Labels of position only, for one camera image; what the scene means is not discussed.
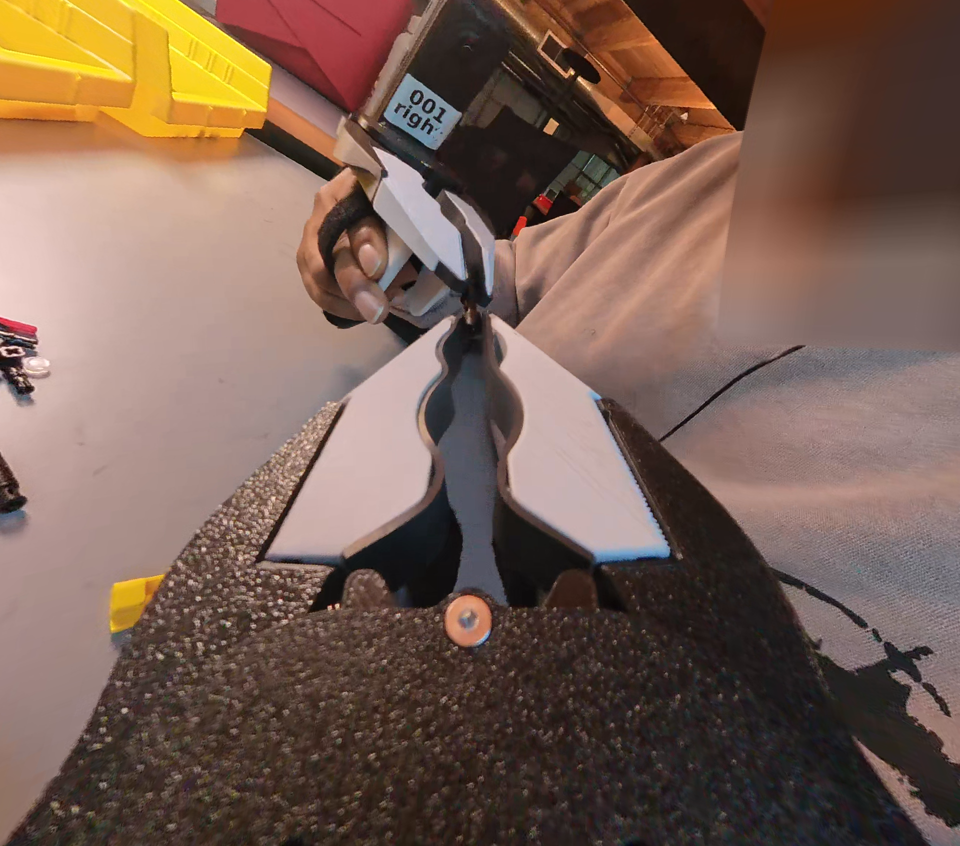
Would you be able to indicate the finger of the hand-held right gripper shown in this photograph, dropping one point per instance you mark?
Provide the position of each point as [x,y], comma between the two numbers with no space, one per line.
[476,238]
[420,208]

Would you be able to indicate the yellow storage bin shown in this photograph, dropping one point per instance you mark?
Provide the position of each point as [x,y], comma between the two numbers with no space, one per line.
[60,73]
[217,88]

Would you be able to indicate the person's right hand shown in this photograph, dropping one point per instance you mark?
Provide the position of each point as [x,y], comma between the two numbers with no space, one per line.
[330,295]

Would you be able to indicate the orange traffic cone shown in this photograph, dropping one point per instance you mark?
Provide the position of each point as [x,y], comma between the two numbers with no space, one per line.
[519,225]

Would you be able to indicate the person's beige sweatshirt torso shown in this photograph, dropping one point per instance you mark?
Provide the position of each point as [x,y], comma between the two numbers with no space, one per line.
[825,486]

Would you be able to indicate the black pin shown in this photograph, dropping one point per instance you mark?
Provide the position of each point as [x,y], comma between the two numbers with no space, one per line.
[469,317]

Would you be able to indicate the black disc on pole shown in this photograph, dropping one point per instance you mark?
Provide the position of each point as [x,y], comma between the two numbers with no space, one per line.
[581,66]

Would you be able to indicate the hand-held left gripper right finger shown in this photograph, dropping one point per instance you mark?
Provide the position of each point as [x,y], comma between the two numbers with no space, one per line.
[577,478]

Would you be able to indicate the grey desk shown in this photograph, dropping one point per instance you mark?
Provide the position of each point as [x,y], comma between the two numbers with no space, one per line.
[150,223]

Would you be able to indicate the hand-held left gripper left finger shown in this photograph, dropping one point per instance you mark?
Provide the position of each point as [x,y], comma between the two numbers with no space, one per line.
[360,471]

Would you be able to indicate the pile of small building pins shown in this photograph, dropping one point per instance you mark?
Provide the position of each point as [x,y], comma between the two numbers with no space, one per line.
[19,336]

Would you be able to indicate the person's right forearm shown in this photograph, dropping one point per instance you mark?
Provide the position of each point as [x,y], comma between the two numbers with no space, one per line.
[622,261]

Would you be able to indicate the yellow building panel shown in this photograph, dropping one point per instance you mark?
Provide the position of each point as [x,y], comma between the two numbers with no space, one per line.
[135,598]

